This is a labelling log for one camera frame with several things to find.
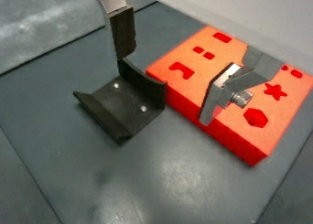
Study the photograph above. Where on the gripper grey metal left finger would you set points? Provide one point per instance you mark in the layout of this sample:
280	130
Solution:
119	16

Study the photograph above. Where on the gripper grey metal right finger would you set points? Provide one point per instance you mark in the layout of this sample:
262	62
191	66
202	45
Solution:
229	87

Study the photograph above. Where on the orange red shape board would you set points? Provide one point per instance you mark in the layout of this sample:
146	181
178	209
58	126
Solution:
248	130

